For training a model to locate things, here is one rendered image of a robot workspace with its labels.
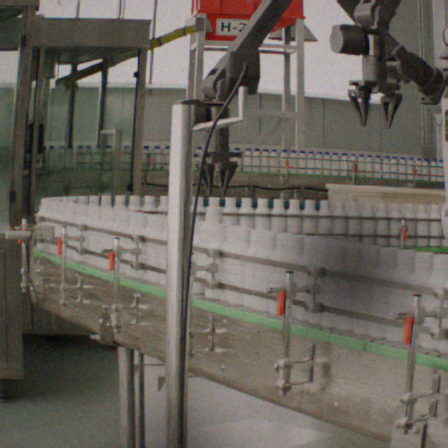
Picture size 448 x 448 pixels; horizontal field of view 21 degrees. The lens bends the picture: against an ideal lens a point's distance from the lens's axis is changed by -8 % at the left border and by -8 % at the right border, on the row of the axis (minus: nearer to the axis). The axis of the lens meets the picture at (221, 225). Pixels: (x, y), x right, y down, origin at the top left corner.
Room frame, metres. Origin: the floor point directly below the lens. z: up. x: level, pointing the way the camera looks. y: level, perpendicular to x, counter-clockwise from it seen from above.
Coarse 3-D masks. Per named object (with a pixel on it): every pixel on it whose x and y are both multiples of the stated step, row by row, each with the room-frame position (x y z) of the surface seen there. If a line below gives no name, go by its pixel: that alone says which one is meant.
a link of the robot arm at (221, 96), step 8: (224, 80) 2.87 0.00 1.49; (216, 88) 2.88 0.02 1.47; (224, 88) 2.87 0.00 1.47; (216, 96) 2.88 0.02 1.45; (224, 96) 2.88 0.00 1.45; (176, 104) 2.89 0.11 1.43; (184, 104) 2.87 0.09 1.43; (192, 104) 2.87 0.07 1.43; (200, 104) 2.88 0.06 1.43; (200, 112) 2.87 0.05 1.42; (200, 120) 2.87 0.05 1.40
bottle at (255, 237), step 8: (256, 232) 2.70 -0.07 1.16; (256, 240) 2.69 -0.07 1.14; (248, 248) 2.70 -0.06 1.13; (256, 248) 2.69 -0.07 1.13; (248, 264) 2.69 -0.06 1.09; (248, 272) 2.69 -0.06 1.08; (248, 280) 2.69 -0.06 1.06; (248, 288) 2.69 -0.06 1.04; (248, 296) 2.69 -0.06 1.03; (248, 304) 2.69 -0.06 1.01
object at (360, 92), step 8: (352, 88) 2.54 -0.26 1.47; (360, 88) 2.56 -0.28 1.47; (368, 88) 2.56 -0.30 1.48; (352, 96) 2.55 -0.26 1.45; (360, 96) 2.52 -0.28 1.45; (368, 96) 2.51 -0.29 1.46; (352, 104) 2.56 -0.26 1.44; (368, 104) 2.52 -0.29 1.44; (360, 112) 2.55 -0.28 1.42; (360, 120) 2.55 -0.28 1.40
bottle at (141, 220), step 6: (138, 216) 3.27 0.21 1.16; (144, 216) 3.27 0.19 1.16; (138, 222) 3.27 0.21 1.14; (144, 222) 3.27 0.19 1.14; (138, 228) 3.27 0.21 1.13; (144, 228) 3.27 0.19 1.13; (132, 246) 3.27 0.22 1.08; (132, 258) 3.27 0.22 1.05; (138, 258) 3.26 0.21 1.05; (132, 270) 3.27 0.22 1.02; (132, 276) 3.27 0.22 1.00; (138, 276) 3.26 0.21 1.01
